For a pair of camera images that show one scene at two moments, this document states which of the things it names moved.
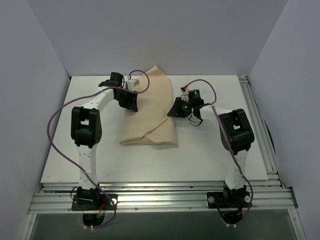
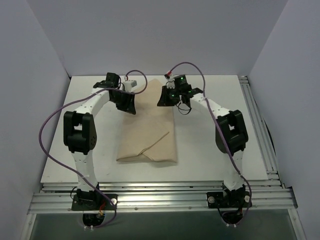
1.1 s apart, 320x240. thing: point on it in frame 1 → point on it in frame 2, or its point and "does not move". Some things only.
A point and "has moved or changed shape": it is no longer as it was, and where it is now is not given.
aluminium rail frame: x=268 y=196 does not move
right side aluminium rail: x=268 y=153 does not move
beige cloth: x=150 y=124 has moved or changed shape
